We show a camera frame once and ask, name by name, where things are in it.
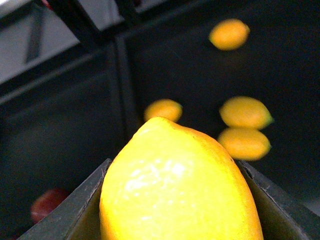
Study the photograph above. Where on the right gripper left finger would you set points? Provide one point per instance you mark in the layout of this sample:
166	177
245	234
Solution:
77	217

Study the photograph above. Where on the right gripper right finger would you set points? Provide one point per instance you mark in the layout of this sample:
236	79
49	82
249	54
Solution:
281	216

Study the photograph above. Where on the yellow lemon lower pair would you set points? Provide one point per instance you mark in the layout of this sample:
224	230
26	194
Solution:
245	144

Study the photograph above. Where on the red apple upper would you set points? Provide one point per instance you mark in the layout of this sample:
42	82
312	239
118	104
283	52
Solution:
46	203

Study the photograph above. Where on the black front left tray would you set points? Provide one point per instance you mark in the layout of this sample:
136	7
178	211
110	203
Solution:
55	131

